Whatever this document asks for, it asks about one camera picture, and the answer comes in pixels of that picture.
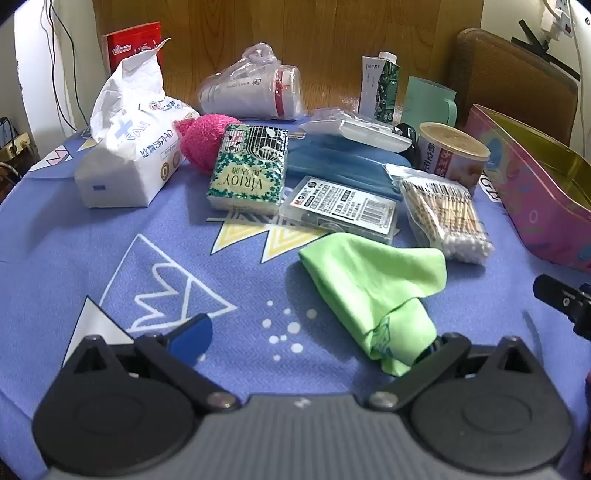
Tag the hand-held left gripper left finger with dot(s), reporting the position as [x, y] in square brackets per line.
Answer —
[191, 339]

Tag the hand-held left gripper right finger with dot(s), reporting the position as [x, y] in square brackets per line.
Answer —
[443, 353]

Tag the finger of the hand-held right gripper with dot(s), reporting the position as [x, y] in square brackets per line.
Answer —
[561, 300]

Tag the green microfibre cloth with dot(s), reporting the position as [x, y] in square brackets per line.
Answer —
[369, 281]

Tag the white plastic packet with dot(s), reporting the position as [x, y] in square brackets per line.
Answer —
[364, 131]

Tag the white soft tissue pack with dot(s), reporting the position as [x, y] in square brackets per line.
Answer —
[129, 143]

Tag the pink tin box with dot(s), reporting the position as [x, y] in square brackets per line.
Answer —
[531, 194]

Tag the blue printed tablecloth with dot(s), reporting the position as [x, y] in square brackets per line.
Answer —
[138, 240]

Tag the bag of cotton swabs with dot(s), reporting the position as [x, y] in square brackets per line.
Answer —
[443, 217]

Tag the clear labelled plastic case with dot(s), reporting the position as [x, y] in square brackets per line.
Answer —
[341, 207]

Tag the green patterned tissue pack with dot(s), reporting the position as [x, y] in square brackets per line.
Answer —
[249, 170]

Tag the round paper food tub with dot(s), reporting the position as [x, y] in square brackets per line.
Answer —
[452, 154]

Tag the pink fluffy cloth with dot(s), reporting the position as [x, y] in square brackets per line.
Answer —
[201, 141]

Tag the blue face mask pack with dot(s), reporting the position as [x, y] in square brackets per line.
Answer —
[332, 166]

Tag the small black object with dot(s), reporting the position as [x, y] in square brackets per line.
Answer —
[408, 138]

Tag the brown wooden chair back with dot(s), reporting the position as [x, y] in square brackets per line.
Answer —
[503, 78]

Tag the green plastic cup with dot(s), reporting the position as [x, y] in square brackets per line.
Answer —
[425, 101]

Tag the bagged stack of paper cups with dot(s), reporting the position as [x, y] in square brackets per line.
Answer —
[249, 92]

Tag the beige floor power strip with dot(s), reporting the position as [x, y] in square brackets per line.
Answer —
[16, 143]

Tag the white and green milk carton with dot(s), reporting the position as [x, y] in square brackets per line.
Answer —
[376, 87]

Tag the red cereal box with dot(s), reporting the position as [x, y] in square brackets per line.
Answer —
[131, 41]

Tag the white wall power strip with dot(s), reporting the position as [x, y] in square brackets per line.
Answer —
[556, 16]

